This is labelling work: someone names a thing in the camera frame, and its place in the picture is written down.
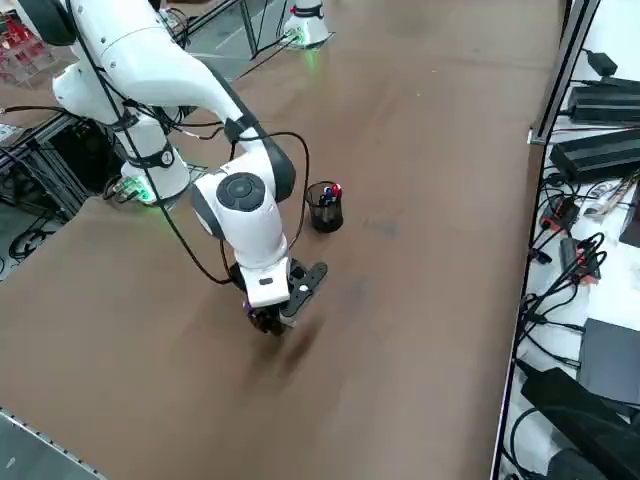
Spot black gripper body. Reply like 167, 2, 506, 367
228, 257, 307, 312

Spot black mesh pen holder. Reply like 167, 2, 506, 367
305, 180, 346, 235

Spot red and black device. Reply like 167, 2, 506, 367
541, 196, 582, 232
558, 236, 608, 285

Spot dark grey flat box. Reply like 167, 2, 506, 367
576, 316, 640, 407

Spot long black power brick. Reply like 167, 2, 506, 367
548, 128, 640, 185
566, 76, 640, 125

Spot clear shelf with red items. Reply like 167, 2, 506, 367
0, 10, 57, 85

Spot black power adapter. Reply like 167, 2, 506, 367
586, 49, 620, 77

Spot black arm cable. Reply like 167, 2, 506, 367
69, 0, 313, 287

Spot black aluminium frame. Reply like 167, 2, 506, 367
0, 106, 107, 222

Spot aluminium post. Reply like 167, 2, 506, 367
535, 0, 602, 137

